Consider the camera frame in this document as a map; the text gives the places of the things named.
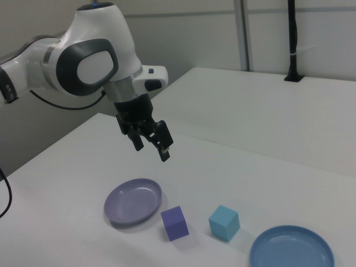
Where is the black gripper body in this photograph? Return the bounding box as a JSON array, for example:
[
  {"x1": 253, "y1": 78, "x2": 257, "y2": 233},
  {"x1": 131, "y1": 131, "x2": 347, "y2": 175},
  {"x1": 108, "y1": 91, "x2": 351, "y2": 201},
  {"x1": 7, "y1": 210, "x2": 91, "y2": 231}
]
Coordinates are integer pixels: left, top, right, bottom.
[{"x1": 112, "y1": 93, "x2": 155, "y2": 132}]

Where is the purple foam cube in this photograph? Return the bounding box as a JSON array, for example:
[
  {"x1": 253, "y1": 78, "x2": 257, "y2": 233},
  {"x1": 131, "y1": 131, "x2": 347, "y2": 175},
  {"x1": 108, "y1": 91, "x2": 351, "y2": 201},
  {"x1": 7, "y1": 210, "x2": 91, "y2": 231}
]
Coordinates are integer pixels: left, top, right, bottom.
[{"x1": 160, "y1": 205, "x2": 190, "y2": 241}]

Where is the cyan foam cube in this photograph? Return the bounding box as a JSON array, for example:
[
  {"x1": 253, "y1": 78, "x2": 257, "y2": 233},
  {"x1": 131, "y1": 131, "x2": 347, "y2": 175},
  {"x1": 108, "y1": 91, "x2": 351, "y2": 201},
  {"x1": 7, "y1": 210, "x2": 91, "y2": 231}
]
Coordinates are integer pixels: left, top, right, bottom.
[{"x1": 208, "y1": 204, "x2": 241, "y2": 243}]

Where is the purple round plate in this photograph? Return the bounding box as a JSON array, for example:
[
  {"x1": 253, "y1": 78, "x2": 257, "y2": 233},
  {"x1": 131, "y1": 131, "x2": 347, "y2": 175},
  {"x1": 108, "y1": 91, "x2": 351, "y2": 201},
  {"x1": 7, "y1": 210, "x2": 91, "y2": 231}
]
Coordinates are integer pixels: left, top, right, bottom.
[{"x1": 103, "y1": 177, "x2": 163, "y2": 226}]

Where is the black clamped mounting pole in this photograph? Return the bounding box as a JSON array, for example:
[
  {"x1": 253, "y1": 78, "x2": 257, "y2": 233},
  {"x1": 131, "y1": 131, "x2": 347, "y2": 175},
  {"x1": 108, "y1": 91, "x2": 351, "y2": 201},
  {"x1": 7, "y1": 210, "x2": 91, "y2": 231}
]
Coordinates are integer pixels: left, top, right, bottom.
[{"x1": 283, "y1": 0, "x2": 304, "y2": 82}]

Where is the blue round plate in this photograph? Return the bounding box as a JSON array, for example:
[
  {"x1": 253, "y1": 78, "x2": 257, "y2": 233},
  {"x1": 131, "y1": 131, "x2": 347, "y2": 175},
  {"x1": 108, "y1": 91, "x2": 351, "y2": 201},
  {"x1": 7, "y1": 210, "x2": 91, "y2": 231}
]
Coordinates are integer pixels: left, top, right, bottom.
[{"x1": 249, "y1": 225, "x2": 335, "y2": 267}]

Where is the grey partition post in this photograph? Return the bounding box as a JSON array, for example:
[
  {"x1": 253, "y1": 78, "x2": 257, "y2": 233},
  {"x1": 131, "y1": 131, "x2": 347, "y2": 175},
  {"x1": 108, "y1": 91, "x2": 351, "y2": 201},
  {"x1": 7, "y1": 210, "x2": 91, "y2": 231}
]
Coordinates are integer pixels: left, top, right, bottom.
[{"x1": 234, "y1": 0, "x2": 251, "y2": 72}]

